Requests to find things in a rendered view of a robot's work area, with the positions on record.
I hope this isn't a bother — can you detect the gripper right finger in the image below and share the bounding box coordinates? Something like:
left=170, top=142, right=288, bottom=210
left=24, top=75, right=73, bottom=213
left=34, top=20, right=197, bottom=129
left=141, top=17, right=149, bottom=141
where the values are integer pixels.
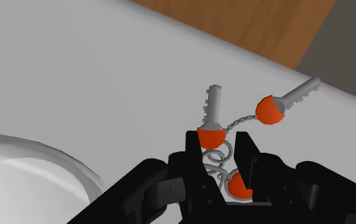
left=233, top=131, right=356, bottom=224

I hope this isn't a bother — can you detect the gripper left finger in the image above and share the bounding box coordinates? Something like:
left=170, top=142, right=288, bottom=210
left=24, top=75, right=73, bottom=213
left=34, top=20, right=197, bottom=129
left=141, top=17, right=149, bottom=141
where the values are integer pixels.
left=67, top=130, right=229, bottom=224

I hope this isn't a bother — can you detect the orange-headed silver key bunch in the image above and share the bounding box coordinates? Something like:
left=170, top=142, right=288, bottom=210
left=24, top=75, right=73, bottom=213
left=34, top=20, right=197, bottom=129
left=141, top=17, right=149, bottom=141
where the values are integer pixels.
left=196, top=76, right=322, bottom=202

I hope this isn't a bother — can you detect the white round bowl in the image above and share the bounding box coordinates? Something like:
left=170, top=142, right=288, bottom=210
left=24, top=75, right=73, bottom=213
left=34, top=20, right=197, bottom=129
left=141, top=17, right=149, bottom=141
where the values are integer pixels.
left=0, top=132, right=108, bottom=224

